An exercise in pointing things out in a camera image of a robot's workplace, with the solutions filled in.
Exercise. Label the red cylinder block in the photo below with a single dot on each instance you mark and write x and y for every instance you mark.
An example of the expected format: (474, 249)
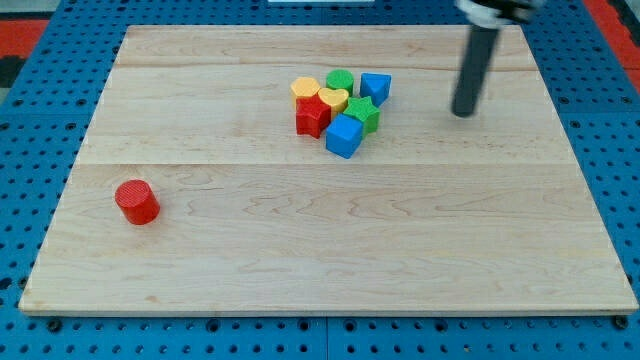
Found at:
(137, 201)

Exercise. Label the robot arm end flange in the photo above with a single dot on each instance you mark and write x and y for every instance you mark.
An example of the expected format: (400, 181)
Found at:
(493, 14)

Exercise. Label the red star block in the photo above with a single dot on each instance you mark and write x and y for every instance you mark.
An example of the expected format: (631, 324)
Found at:
(313, 116)

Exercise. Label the green star block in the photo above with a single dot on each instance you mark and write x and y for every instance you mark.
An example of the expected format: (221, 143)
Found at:
(364, 110)

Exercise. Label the blue triangle block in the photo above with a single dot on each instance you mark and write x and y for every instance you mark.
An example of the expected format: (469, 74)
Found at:
(376, 86)

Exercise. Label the blue cube block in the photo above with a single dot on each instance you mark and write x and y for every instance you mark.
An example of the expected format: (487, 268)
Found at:
(344, 136)

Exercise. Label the yellow heart block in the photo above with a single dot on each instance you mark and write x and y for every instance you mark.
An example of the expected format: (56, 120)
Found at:
(336, 99)

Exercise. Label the yellow hexagon block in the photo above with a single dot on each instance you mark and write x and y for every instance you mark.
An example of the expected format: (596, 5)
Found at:
(302, 88)

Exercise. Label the green cylinder block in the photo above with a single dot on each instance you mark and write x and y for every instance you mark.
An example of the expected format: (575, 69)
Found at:
(340, 79)

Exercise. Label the wooden board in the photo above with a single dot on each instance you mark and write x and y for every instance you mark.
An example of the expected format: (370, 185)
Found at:
(432, 216)

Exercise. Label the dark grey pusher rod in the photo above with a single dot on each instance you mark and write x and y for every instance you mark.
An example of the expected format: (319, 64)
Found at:
(474, 67)

